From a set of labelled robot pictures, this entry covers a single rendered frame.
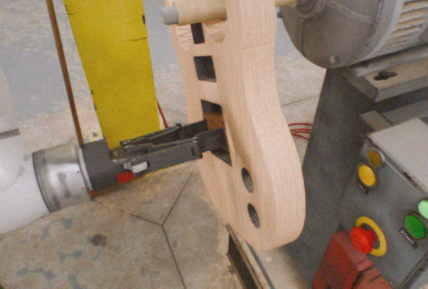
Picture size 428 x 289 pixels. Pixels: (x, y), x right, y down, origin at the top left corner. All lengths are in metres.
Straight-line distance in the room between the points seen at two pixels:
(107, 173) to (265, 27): 0.29
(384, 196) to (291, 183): 0.15
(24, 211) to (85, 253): 1.23
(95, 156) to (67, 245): 1.29
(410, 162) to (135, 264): 1.33
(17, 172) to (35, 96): 2.11
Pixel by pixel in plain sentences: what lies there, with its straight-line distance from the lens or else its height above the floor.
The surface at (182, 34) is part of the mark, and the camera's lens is 0.70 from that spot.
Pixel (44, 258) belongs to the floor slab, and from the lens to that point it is 1.81.
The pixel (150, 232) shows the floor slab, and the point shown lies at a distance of 1.75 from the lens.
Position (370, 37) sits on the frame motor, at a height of 1.23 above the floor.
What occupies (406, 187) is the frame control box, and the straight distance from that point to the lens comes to 0.53.
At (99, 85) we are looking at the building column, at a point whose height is 0.56.
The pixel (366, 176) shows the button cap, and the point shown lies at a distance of 0.57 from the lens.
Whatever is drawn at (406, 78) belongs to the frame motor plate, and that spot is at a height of 1.12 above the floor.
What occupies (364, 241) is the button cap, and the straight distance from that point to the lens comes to 0.61.
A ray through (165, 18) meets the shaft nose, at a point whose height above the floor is 1.25.
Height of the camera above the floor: 1.48
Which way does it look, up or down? 44 degrees down
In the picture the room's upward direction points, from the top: straight up
